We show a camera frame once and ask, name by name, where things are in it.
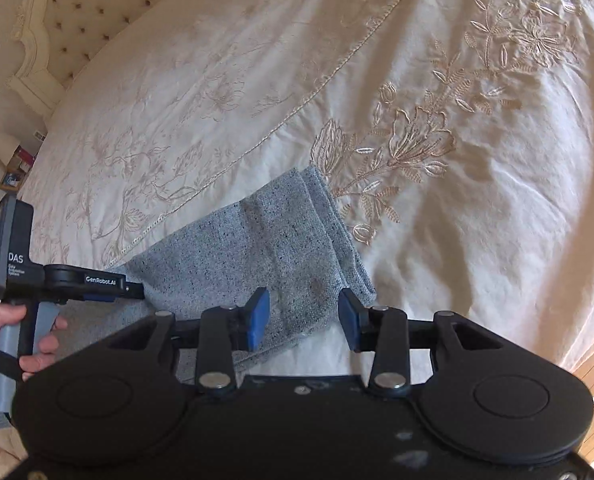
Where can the bedside table with items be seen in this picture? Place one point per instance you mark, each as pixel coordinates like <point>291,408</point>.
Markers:
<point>17,162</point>

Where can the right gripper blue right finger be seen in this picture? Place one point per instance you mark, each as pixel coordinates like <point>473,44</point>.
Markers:
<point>355,321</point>

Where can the cream tufted headboard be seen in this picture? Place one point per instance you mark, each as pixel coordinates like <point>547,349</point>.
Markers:
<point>60,37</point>

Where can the cream embroidered bedspread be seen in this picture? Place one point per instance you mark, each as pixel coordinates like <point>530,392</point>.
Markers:
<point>457,137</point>

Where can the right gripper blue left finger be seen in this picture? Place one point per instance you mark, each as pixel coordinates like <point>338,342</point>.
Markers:
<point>253,319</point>

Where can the grey speckled pants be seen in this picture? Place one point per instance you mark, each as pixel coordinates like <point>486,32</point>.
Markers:
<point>287,237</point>

